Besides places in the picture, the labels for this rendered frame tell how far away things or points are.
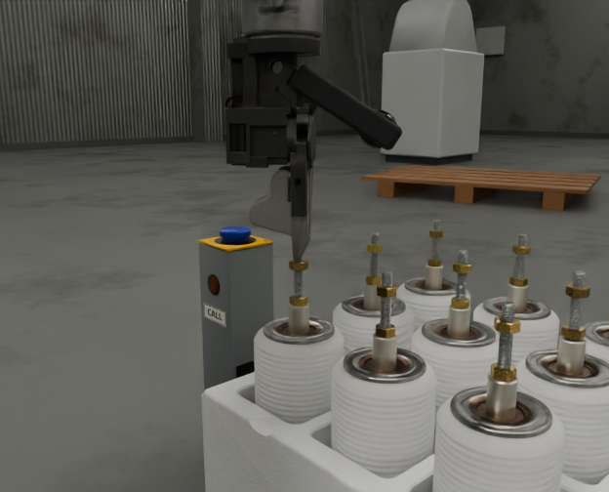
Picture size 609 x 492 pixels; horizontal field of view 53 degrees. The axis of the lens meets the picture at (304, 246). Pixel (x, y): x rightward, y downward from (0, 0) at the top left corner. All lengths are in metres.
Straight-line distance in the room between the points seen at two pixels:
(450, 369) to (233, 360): 0.29
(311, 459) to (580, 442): 0.23
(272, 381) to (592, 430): 0.29
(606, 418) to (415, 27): 4.96
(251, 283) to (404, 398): 0.30
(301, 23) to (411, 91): 4.73
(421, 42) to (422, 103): 0.50
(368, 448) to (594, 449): 0.19
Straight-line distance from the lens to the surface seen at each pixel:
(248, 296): 0.77
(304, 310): 0.63
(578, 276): 0.58
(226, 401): 0.66
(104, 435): 1.00
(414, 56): 5.30
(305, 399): 0.63
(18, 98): 7.52
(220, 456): 0.70
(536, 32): 10.86
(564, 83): 10.60
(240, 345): 0.78
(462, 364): 0.62
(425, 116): 5.22
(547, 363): 0.61
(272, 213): 0.59
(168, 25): 8.47
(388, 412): 0.54
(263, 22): 0.58
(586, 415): 0.58
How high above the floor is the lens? 0.48
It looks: 13 degrees down
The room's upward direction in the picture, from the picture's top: straight up
